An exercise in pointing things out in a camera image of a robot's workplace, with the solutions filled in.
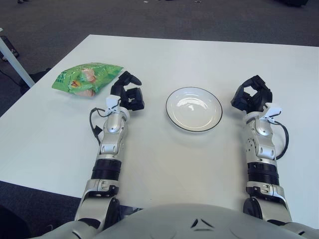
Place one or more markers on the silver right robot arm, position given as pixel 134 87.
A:
pixel 264 149

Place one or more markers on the white plate black rim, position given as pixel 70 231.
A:
pixel 194 109

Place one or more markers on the green snack bag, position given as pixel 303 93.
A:
pixel 84 77

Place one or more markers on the grey robot torso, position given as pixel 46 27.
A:
pixel 174 224

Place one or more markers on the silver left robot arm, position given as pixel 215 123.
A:
pixel 112 139

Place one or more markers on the black flat floor device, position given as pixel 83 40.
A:
pixel 11 48

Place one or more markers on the white table leg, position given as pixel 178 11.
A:
pixel 17 64

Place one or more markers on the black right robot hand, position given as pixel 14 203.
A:
pixel 261 98

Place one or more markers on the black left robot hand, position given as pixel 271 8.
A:
pixel 132 98

